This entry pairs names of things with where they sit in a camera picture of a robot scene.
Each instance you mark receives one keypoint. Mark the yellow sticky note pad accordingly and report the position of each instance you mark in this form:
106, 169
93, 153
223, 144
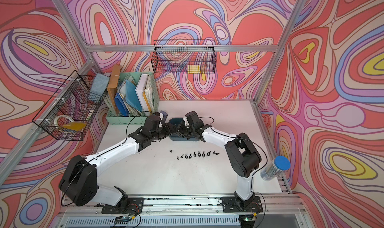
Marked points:
194, 69

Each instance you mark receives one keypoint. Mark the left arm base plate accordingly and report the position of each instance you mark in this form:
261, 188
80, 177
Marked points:
127, 205

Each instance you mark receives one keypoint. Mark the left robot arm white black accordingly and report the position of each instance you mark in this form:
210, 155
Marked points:
80, 180

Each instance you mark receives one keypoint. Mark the dark teal storage box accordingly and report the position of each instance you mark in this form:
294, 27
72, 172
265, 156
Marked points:
176, 137

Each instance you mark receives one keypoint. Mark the black wire basket back wall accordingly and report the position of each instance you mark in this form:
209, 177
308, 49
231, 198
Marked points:
174, 55

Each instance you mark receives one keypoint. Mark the green plastic file organizer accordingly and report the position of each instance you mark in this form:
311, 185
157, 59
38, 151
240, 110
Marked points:
151, 93

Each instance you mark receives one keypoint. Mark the black wire basket left wall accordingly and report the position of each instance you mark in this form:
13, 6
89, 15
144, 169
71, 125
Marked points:
73, 99

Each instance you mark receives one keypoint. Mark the blue folder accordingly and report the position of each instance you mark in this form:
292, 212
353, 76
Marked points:
127, 101

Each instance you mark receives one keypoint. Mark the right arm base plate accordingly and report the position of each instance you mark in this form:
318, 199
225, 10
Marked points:
236, 205

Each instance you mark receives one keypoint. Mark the brown cardboard folder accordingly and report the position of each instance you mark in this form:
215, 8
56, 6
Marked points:
112, 87

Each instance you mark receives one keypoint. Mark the yellow card in basket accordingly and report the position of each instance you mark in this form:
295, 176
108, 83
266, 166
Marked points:
74, 126

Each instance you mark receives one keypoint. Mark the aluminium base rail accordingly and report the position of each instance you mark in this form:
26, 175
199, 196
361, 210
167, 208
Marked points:
190, 211

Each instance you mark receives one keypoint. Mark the grey blue sponge pad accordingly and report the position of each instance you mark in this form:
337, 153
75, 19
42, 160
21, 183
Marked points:
99, 85

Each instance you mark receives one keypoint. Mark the grey blue hole punch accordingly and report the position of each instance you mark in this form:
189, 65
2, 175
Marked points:
163, 115

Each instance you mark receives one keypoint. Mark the clear tube blue cap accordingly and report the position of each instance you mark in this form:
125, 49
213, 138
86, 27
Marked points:
279, 165

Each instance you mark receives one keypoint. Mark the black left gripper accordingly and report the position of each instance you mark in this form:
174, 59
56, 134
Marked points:
168, 130

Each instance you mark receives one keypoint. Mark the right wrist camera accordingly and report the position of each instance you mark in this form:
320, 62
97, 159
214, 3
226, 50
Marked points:
192, 119

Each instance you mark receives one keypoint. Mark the black wire basket wall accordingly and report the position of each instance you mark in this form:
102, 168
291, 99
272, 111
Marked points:
73, 99
174, 55

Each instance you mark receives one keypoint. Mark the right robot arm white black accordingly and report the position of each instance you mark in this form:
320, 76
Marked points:
241, 151

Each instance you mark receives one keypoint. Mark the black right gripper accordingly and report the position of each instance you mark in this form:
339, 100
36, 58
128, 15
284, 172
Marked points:
180, 131

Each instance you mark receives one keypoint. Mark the white binder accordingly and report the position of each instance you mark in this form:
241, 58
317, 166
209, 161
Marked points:
140, 91

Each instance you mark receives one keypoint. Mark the white tape roll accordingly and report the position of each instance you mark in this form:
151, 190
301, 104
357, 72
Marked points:
62, 120

